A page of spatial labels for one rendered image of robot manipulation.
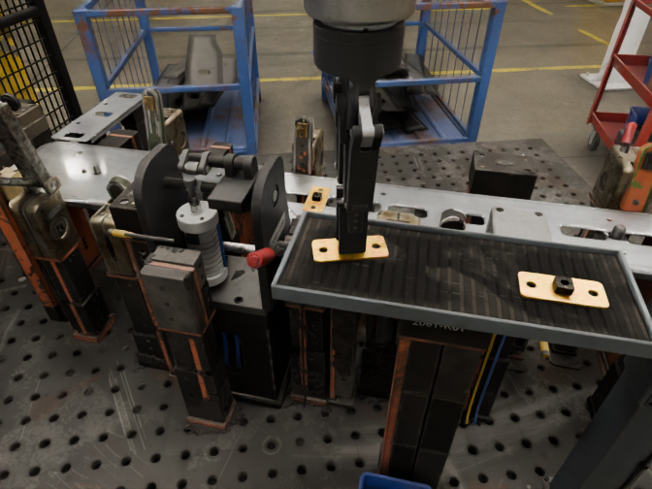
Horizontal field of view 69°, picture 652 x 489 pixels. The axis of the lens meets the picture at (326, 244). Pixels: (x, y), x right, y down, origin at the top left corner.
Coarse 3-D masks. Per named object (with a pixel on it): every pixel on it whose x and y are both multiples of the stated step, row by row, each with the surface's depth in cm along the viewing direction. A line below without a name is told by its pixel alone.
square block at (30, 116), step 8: (24, 104) 111; (32, 104) 111; (16, 112) 107; (24, 112) 107; (32, 112) 109; (40, 112) 111; (24, 120) 107; (32, 120) 109; (40, 120) 111; (24, 128) 107; (32, 128) 109; (40, 128) 111; (48, 128) 114; (32, 136) 110; (40, 136) 112; (48, 136) 115; (32, 144) 110; (40, 144) 113
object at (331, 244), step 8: (320, 240) 55; (328, 240) 55; (336, 240) 55; (368, 240) 55; (376, 240) 55; (312, 248) 54; (320, 248) 54; (328, 248) 54; (336, 248) 54; (368, 248) 54; (376, 248) 54; (384, 248) 54; (320, 256) 53; (328, 256) 53; (336, 256) 53; (344, 256) 53; (352, 256) 53; (360, 256) 53; (368, 256) 53; (376, 256) 53; (384, 256) 53
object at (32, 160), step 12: (12, 96) 74; (0, 108) 71; (12, 108) 75; (0, 120) 73; (12, 120) 74; (0, 132) 74; (12, 132) 74; (24, 132) 76; (12, 144) 76; (24, 144) 77; (12, 156) 78; (24, 156) 77; (36, 156) 79; (24, 168) 80; (36, 168) 80; (36, 192) 84
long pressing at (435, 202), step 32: (64, 160) 102; (96, 160) 102; (128, 160) 102; (64, 192) 92; (96, 192) 92; (288, 192) 93; (384, 192) 92; (416, 192) 92; (448, 192) 93; (576, 224) 84; (608, 224) 84; (640, 224) 84; (640, 256) 77
